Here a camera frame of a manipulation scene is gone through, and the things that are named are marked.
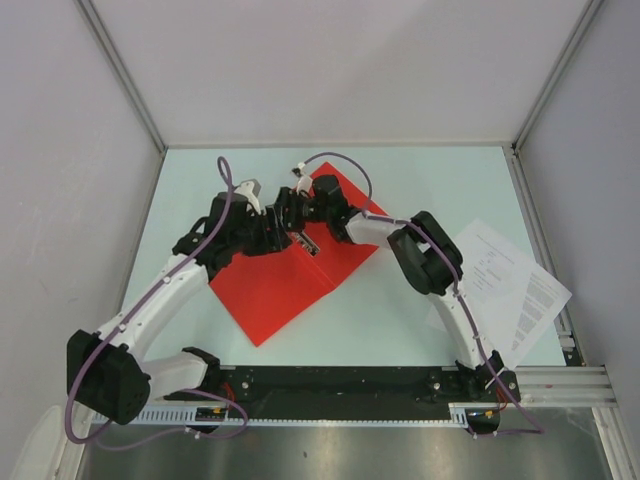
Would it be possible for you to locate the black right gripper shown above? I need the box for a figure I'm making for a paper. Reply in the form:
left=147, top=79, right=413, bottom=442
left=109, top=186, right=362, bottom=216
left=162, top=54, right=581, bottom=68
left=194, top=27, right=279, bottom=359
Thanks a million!
left=275, top=187, right=332, bottom=234

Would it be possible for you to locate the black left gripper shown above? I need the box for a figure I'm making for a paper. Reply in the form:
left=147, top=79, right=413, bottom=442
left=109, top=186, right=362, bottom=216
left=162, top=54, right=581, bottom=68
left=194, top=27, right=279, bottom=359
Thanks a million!
left=228, top=205, right=291, bottom=257

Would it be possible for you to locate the red file folder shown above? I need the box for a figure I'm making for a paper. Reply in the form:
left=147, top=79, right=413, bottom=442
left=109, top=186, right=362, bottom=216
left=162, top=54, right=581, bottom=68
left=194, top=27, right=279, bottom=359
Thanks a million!
left=208, top=161, right=391, bottom=348

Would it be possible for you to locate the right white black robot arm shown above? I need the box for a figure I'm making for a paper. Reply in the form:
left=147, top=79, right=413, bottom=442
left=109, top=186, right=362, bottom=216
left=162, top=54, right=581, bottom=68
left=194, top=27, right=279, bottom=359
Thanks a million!
left=268, top=175, right=515, bottom=401

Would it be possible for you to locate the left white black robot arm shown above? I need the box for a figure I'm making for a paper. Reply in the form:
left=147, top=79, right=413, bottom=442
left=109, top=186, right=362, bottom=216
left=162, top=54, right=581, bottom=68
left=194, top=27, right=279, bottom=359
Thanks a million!
left=67, top=187, right=302, bottom=425

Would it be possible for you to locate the metal folder clip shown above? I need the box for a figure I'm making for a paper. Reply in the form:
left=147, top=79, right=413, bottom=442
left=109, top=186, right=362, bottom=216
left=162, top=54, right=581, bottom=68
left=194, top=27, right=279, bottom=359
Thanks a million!
left=291, top=231, right=320, bottom=257

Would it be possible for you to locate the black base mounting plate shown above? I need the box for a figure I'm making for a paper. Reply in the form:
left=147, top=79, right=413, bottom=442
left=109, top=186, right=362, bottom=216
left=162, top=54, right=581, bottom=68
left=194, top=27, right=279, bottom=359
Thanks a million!
left=196, top=366, right=517, bottom=401

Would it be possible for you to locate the text printed paper sheet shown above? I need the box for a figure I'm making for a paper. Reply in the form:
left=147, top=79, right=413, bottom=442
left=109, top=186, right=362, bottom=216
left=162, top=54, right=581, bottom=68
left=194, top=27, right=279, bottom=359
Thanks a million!
left=505, top=261, right=572, bottom=367

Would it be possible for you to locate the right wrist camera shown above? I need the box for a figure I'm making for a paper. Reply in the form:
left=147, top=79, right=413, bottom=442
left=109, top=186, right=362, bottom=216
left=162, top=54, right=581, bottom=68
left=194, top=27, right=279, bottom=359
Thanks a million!
left=291, top=162, right=313, bottom=195

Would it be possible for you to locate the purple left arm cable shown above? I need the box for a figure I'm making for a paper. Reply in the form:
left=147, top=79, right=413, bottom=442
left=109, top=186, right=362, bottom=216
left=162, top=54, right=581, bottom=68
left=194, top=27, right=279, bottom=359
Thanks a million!
left=64, top=156, right=251, bottom=451

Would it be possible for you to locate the white slotted cable duct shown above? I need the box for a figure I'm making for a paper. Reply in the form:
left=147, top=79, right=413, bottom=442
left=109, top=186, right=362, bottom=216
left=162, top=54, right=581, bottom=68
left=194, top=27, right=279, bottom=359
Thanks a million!
left=134, top=402, right=501, bottom=429

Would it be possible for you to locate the aluminium frame rail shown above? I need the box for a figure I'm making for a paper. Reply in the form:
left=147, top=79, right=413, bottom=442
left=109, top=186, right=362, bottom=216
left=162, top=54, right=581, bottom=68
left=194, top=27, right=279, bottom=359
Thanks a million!
left=72, top=364, right=619, bottom=406

